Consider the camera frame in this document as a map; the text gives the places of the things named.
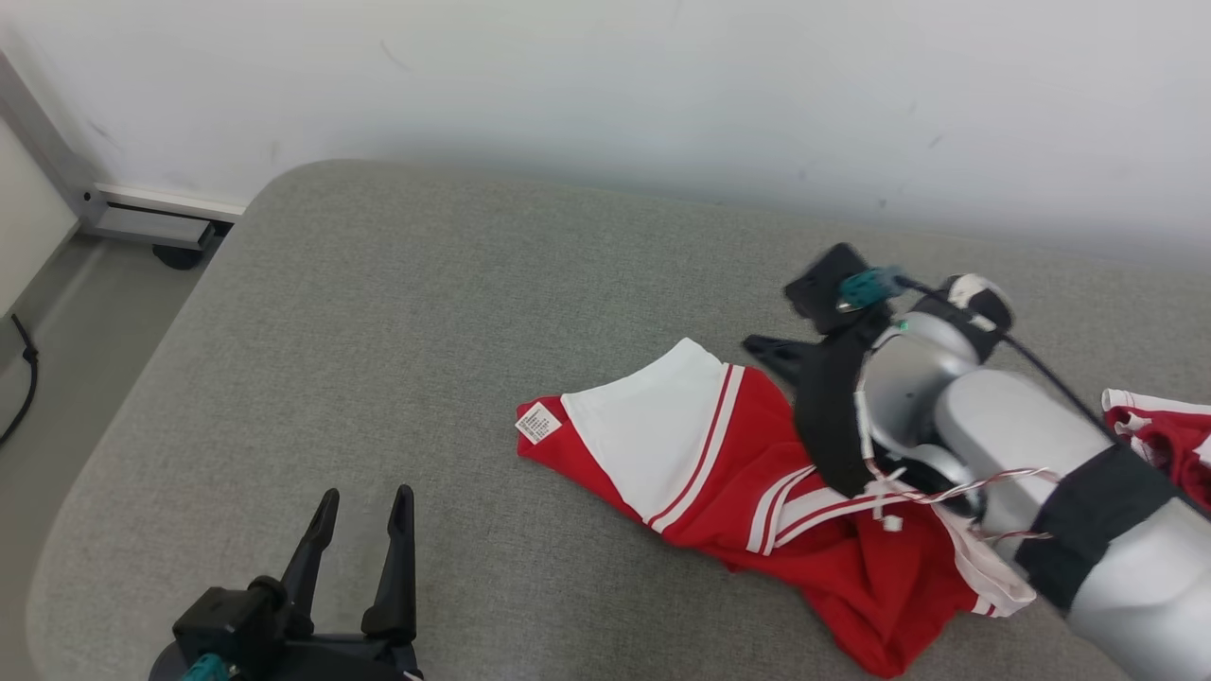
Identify grey metal post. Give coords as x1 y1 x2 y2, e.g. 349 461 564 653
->
0 52 107 226

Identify grey metal bar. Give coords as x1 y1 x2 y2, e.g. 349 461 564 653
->
80 203 217 253

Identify white baseboard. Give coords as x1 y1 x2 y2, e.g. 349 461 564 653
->
93 184 249 224

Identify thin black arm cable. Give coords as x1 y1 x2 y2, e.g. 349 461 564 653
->
894 274 1211 521

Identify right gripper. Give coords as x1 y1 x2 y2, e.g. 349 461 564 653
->
743 312 906 498

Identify red white twisted wire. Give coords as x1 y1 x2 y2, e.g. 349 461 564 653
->
856 388 1062 546

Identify teal cable connector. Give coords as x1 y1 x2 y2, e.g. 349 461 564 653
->
837 267 911 314
180 653 239 681

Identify red shorts with print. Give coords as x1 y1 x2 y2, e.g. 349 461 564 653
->
1102 388 1211 514

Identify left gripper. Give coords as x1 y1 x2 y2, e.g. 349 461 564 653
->
149 485 424 681

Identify red and white shirt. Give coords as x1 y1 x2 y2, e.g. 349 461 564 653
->
516 338 1038 679

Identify black floor cable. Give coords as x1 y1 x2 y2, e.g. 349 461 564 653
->
0 314 41 447

